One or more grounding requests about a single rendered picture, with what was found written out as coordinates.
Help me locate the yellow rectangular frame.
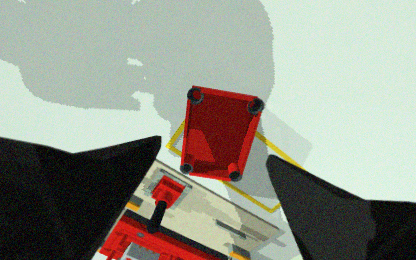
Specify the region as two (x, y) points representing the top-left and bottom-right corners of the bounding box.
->
(165, 119), (307, 213)

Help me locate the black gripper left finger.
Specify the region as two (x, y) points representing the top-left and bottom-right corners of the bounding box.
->
(0, 135), (162, 260)

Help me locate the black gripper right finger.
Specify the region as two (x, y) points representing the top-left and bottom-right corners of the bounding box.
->
(265, 154), (416, 260)

